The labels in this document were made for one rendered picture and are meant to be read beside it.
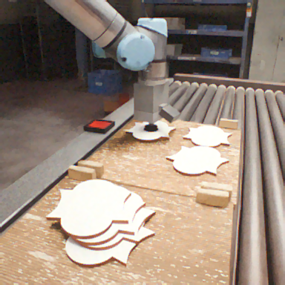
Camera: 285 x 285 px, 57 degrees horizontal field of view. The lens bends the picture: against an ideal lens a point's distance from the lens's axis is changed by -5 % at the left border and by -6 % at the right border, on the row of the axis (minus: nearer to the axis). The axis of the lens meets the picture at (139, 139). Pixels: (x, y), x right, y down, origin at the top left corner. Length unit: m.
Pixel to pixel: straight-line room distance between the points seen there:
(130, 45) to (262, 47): 4.60
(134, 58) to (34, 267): 0.40
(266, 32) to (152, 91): 4.42
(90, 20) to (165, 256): 0.42
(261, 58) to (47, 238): 4.85
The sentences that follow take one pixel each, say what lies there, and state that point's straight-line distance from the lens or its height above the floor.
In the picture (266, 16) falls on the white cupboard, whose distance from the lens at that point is 5.07.
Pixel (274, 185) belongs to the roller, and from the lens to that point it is 0.66.
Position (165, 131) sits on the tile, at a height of 0.95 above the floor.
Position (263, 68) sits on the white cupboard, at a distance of 5.13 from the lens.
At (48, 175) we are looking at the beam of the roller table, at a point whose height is 0.92.
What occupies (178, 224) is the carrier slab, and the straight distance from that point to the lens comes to 0.48.
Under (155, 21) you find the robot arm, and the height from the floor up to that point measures 1.25.
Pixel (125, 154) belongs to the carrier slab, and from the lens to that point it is 0.70.
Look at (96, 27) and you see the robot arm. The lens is 0.55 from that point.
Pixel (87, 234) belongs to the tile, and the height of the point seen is 0.97.
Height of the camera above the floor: 1.25
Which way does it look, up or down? 24 degrees down
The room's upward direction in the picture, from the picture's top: straight up
